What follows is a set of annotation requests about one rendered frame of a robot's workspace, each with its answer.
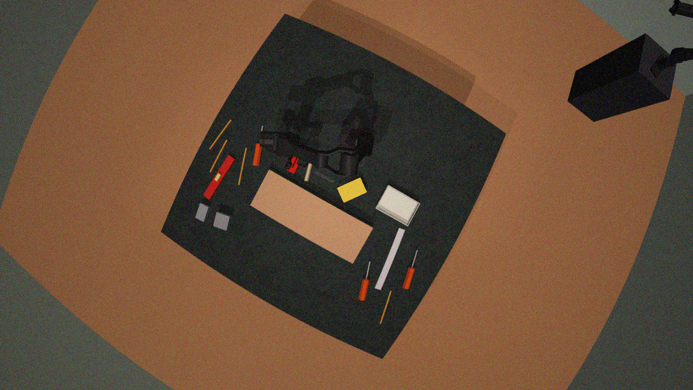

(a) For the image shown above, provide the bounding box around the tan wooden floor panel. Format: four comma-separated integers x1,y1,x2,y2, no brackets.
250,170,373,264

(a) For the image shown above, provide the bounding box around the orange-handled awl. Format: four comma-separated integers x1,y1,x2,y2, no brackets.
403,258,415,289
253,126,263,166
358,262,370,301

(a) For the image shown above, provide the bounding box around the white flat bar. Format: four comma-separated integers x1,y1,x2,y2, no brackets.
375,228,405,290

